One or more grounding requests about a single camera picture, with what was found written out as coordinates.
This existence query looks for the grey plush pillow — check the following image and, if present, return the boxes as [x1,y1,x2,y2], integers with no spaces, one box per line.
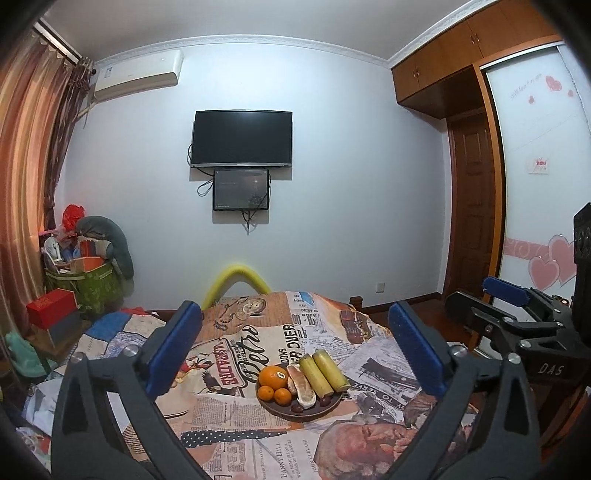
[75,215,134,280]

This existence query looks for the white sheet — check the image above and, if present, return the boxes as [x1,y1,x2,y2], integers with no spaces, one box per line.
[23,381,63,437]

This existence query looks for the red box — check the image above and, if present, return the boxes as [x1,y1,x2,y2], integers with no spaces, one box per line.
[26,288,77,330]

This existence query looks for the wooden overhead cabinets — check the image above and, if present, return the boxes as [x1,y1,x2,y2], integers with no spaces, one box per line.
[390,0,566,109]

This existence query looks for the orange box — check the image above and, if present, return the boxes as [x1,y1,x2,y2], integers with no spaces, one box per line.
[69,256,103,274]

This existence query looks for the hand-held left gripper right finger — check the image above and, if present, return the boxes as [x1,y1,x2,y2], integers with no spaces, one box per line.
[383,300,542,480]

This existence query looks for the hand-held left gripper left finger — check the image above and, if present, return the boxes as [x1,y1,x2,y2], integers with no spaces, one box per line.
[51,300,218,480]

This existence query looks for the black monitor cable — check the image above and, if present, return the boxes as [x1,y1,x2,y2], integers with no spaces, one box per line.
[242,184,271,232]

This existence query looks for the small black monitor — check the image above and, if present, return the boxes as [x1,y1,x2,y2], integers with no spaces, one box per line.
[213,169,270,212]

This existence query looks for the newspaper print blanket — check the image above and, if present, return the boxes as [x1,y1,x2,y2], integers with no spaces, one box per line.
[46,290,478,480]

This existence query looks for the brown sheer curtain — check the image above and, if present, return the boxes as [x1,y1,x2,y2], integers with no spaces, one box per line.
[44,58,96,232]

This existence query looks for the large orange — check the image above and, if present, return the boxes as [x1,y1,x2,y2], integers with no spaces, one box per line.
[258,364,290,390]

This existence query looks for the wooden door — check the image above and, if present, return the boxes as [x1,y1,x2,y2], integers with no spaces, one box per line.
[445,108,504,301]

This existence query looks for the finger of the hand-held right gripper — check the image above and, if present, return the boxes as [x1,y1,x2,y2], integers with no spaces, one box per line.
[482,277,573,324]
[444,291,555,352]

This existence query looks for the cut yellow banana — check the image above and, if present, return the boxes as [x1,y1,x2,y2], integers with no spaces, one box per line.
[300,354,334,398]

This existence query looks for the green patterned bag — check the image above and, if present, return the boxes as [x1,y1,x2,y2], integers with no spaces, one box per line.
[45,261,123,315]

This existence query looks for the red plastic bag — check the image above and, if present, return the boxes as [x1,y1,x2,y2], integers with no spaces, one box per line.
[62,204,87,236]

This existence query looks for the orange curtain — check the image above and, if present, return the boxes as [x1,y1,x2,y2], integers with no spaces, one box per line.
[0,23,81,384]

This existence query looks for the heart print sliding door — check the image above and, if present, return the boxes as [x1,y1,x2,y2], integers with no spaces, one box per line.
[480,44,591,315]

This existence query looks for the yellow foam tube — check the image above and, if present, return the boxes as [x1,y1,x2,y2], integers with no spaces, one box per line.
[201,264,273,310]

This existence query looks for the large peeled pomelo segment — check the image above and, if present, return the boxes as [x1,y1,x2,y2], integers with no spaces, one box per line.
[295,373,317,409]

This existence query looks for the white air conditioner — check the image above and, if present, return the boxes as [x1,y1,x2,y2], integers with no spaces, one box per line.
[92,50,184,101]

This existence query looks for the black television cable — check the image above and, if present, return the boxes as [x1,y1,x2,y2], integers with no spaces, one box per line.
[187,143,214,197]

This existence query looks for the brown round plate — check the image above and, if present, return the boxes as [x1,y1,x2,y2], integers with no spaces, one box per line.
[255,364,345,422]

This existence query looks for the black wall television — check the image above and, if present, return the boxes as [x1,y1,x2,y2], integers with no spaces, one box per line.
[191,110,294,168]

